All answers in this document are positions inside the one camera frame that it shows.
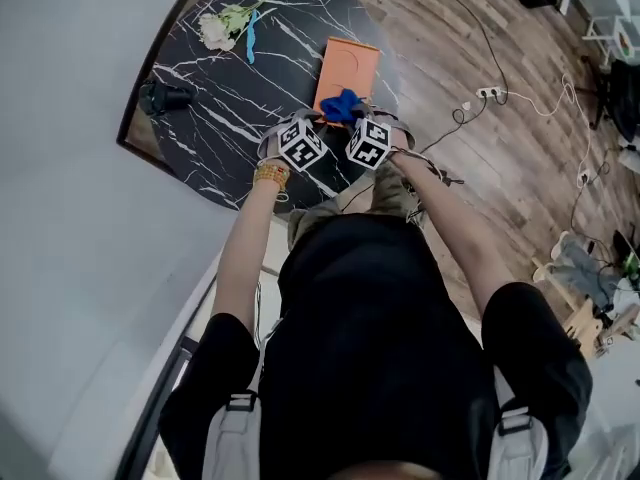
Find person's left forearm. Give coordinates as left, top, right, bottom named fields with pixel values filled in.
left=209, top=161, right=291, bottom=340

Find black office chair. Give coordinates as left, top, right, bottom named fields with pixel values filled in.
left=579, top=55, right=640, bottom=144

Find black round marble table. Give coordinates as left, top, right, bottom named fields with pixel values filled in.
left=151, top=0, right=404, bottom=214

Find blue cloth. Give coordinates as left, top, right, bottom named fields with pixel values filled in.
left=319, top=88, right=368, bottom=125

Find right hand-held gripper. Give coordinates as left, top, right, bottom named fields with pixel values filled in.
left=344, top=101, right=418, bottom=172

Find white flower bouquet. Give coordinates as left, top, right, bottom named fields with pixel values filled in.
left=197, top=0, right=285, bottom=53

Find light blue ribbon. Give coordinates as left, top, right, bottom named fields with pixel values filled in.
left=244, top=8, right=262, bottom=65

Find white cable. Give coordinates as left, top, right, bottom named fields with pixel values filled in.
left=499, top=71, right=596, bottom=189

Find person's olive trousers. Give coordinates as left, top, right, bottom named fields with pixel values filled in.
left=287, top=159, right=429, bottom=259

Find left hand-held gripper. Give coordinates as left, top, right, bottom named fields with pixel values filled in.
left=256, top=109, right=330, bottom=173

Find black cable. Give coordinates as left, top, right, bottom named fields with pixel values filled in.
left=418, top=0, right=511, bottom=155

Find black device on table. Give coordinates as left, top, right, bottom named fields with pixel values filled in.
left=138, top=79, right=196, bottom=117

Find person's right forearm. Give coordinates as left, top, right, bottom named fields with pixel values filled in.
left=388, top=148, right=526, bottom=329

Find person's black shirt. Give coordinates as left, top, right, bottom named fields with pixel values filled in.
left=157, top=211, right=594, bottom=480

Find wooden chair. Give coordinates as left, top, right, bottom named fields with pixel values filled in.
left=530, top=230, right=640, bottom=359

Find grey harness strap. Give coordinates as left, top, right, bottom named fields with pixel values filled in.
left=487, top=367, right=551, bottom=480
left=200, top=390, right=263, bottom=480

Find yellow beaded bracelet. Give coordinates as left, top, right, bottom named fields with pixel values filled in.
left=252, top=162, right=292, bottom=192

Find orange box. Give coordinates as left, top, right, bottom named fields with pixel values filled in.
left=312, top=36, right=384, bottom=129

